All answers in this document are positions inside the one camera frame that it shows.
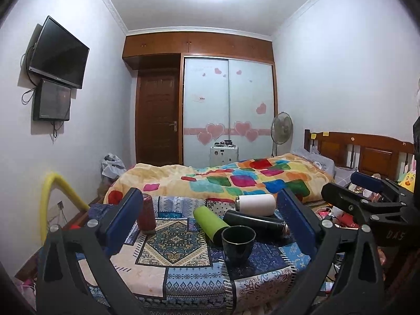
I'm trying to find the grey patterned pillow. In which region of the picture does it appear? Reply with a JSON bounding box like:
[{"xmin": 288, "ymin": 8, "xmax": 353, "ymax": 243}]
[{"xmin": 334, "ymin": 167, "xmax": 358, "ymax": 188}]

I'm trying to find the green bottle cup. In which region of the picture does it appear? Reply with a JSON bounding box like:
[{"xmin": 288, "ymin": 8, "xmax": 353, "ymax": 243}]
[{"xmin": 193, "ymin": 206, "xmax": 231, "ymax": 247}]

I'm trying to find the black ceramic cup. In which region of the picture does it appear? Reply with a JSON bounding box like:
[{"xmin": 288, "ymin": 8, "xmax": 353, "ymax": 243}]
[{"xmin": 221, "ymin": 225, "xmax": 257, "ymax": 267}]

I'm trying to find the wooden wardrobe with sliding doors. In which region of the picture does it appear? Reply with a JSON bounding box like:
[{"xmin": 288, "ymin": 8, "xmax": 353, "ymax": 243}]
[{"xmin": 122, "ymin": 32, "xmax": 279, "ymax": 169}]

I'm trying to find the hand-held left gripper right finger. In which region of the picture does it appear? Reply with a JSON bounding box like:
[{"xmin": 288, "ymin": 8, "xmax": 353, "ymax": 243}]
[{"xmin": 276, "ymin": 188, "xmax": 386, "ymax": 315}]

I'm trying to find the black bottle cup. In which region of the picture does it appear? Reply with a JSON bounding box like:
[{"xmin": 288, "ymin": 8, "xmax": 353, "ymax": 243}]
[{"xmin": 223, "ymin": 210, "xmax": 290, "ymax": 239}]

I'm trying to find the yellow foam tube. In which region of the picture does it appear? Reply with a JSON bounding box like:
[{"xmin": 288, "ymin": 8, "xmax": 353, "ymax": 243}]
[{"xmin": 40, "ymin": 170, "xmax": 90, "ymax": 237}]

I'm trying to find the standing electric fan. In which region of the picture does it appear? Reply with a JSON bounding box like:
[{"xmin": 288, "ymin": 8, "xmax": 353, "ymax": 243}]
[{"xmin": 270, "ymin": 112, "xmax": 294, "ymax": 159}]

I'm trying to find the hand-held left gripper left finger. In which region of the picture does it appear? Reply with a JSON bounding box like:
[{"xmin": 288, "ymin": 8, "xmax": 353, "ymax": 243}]
[{"xmin": 35, "ymin": 188, "xmax": 148, "ymax": 315}]

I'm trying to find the colourful patchwork blanket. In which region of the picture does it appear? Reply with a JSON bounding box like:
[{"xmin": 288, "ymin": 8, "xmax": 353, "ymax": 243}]
[{"xmin": 103, "ymin": 158, "xmax": 336, "ymax": 205}]

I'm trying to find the blue patterned cloth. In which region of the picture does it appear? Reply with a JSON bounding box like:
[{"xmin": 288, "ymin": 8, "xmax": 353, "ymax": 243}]
[{"xmin": 74, "ymin": 195, "xmax": 325, "ymax": 315}]

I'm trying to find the brown wooden door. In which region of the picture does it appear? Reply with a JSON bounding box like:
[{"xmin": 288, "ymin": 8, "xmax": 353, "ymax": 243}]
[{"xmin": 135, "ymin": 67, "xmax": 181, "ymax": 167}]

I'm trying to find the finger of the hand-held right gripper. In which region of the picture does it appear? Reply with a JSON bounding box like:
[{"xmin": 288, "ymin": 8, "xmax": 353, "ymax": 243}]
[
  {"xmin": 321, "ymin": 182, "xmax": 408, "ymax": 228},
  {"xmin": 350, "ymin": 171, "xmax": 413, "ymax": 204}
]

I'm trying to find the small black wall monitor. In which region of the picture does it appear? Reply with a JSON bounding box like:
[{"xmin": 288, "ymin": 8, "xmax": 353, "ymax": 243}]
[{"xmin": 32, "ymin": 78, "xmax": 72, "ymax": 122}]

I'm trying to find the black monitor cable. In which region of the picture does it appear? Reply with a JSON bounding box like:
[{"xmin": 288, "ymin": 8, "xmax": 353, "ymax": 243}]
[{"xmin": 50, "ymin": 120, "xmax": 65, "ymax": 142}]

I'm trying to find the wall-mounted black television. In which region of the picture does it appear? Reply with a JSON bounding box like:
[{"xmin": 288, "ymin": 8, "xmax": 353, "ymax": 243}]
[{"xmin": 28, "ymin": 15, "xmax": 90, "ymax": 90}]

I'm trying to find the red bottle cup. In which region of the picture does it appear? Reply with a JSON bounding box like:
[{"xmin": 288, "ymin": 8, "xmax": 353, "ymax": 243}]
[{"xmin": 137, "ymin": 193, "xmax": 157, "ymax": 235}]

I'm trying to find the black television cable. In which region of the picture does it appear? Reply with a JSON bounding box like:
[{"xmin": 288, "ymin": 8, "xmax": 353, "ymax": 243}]
[{"xmin": 21, "ymin": 44, "xmax": 44, "ymax": 106}]

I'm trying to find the white bottle cup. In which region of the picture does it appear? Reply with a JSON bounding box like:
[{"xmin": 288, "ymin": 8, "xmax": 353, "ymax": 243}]
[{"xmin": 235, "ymin": 194, "xmax": 276, "ymax": 217}]

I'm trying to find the pile of grey clothes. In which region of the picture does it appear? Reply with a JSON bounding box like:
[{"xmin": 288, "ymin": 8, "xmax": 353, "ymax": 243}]
[{"xmin": 100, "ymin": 153, "xmax": 127, "ymax": 180}]

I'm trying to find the wooden bed headboard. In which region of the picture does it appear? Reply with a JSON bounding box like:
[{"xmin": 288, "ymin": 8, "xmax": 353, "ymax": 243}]
[{"xmin": 303, "ymin": 129, "xmax": 415, "ymax": 178}]

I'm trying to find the yellow plush toy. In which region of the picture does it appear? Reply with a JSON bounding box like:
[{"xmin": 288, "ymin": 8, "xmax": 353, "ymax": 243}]
[{"xmin": 398, "ymin": 157, "xmax": 416, "ymax": 191}]

